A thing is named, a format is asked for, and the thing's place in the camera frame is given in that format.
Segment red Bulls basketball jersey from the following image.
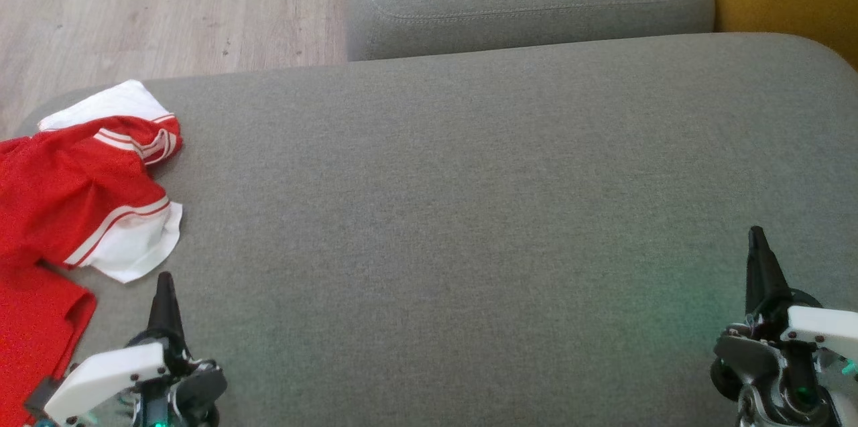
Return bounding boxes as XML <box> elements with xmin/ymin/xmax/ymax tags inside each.
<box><xmin>0</xmin><ymin>80</ymin><xmax>183</xmax><ymax>284</ymax></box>

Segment grey sofa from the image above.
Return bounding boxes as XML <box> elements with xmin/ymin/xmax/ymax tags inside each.
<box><xmin>13</xmin><ymin>33</ymin><xmax>858</xmax><ymax>427</ymax></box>

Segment red shorts with white hem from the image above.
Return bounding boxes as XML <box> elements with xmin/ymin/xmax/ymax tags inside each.
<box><xmin>0</xmin><ymin>261</ymin><xmax>98</xmax><ymax>427</ymax></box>

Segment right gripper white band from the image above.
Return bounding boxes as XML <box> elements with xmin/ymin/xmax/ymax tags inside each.
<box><xmin>711</xmin><ymin>226</ymin><xmax>858</xmax><ymax>427</ymax></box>

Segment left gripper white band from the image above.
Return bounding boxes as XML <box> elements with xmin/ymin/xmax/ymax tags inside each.
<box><xmin>25</xmin><ymin>271</ymin><xmax>229</xmax><ymax>427</ymax></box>

